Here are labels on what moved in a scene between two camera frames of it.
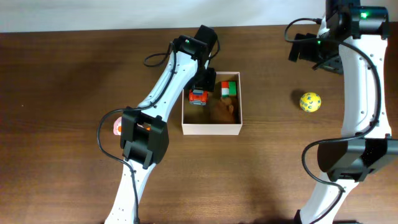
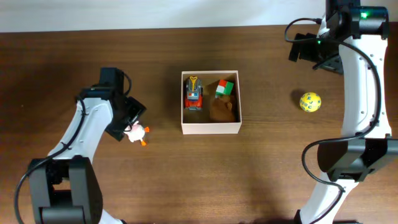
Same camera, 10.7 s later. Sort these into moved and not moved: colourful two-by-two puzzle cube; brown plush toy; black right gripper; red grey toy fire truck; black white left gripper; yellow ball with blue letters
Moved: black white left gripper; red grey toy fire truck; colourful two-by-two puzzle cube
Not moved: black right gripper; yellow ball with blue letters; brown plush toy
